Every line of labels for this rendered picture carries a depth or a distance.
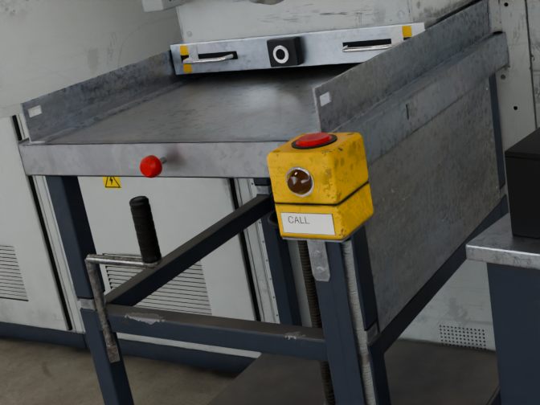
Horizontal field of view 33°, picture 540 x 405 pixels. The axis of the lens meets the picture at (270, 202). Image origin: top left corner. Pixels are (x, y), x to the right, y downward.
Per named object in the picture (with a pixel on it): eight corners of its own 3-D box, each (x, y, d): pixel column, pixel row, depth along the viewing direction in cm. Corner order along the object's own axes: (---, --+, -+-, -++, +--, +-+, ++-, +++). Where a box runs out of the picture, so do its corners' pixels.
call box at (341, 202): (343, 244, 95) (329, 152, 92) (279, 240, 99) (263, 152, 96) (375, 216, 101) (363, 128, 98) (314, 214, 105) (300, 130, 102)
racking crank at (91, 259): (103, 363, 154) (61, 198, 145) (116, 354, 156) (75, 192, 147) (179, 377, 145) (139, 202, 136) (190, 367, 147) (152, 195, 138)
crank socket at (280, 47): (296, 66, 161) (292, 38, 159) (268, 68, 164) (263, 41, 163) (304, 63, 163) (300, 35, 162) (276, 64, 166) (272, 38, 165)
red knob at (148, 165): (156, 180, 131) (151, 158, 130) (139, 179, 133) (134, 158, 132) (174, 169, 135) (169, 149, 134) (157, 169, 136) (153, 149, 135)
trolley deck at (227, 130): (349, 179, 119) (343, 136, 117) (26, 175, 153) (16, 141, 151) (509, 63, 172) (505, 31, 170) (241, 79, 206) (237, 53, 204)
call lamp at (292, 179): (310, 201, 93) (305, 169, 92) (282, 200, 95) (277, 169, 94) (317, 196, 94) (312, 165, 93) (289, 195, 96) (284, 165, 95)
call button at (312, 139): (323, 157, 95) (321, 142, 94) (290, 157, 97) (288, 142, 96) (340, 145, 98) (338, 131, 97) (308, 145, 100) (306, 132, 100)
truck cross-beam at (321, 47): (428, 58, 150) (423, 22, 148) (175, 75, 180) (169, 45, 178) (439, 51, 154) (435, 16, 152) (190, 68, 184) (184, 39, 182)
